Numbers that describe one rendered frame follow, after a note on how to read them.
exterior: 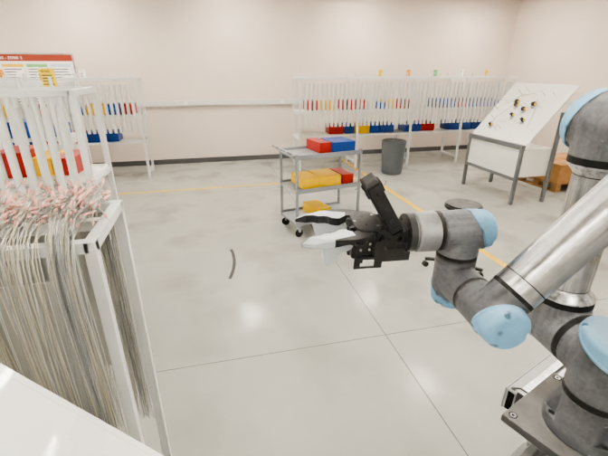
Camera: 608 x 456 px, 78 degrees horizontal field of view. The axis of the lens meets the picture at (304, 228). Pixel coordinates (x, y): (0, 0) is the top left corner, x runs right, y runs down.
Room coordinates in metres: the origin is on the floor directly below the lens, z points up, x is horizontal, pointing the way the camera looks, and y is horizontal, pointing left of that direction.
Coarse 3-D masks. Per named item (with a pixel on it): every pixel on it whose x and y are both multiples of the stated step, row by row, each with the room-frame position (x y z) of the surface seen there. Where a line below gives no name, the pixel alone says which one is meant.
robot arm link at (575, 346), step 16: (576, 320) 0.62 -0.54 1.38; (592, 320) 0.60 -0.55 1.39; (560, 336) 0.61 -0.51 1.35; (576, 336) 0.59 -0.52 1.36; (592, 336) 0.56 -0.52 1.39; (560, 352) 0.60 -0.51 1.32; (576, 352) 0.57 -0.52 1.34; (592, 352) 0.54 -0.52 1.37; (576, 368) 0.56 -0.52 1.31; (592, 368) 0.53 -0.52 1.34; (576, 384) 0.55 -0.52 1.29; (592, 384) 0.53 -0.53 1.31; (592, 400) 0.52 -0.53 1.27
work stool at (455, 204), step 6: (456, 198) 3.50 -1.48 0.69; (444, 204) 3.38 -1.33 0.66; (450, 204) 3.32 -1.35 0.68; (456, 204) 3.32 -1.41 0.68; (462, 204) 3.32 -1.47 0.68; (468, 204) 3.32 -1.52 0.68; (474, 204) 3.32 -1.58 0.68; (480, 204) 3.32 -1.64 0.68; (426, 258) 3.38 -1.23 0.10; (432, 258) 3.38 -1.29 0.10; (426, 264) 3.38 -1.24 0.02; (480, 270) 3.14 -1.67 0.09
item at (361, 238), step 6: (360, 234) 0.58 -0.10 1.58; (366, 234) 0.58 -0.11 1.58; (372, 234) 0.58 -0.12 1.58; (336, 240) 0.57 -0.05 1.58; (342, 240) 0.57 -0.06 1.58; (348, 240) 0.57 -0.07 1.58; (354, 240) 0.57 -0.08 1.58; (360, 240) 0.57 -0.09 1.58; (366, 240) 0.58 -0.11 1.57; (336, 246) 0.57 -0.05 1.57
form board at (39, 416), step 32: (0, 384) 0.44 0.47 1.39; (32, 384) 0.48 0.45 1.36; (0, 416) 0.40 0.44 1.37; (32, 416) 0.43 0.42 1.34; (64, 416) 0.46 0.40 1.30; (0, 448) 0.37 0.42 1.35; (32, 448) 0.39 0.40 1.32; (64, 448) 0.42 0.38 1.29; (96, 448) 0.45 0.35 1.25; (128, 448) 0.48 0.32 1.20
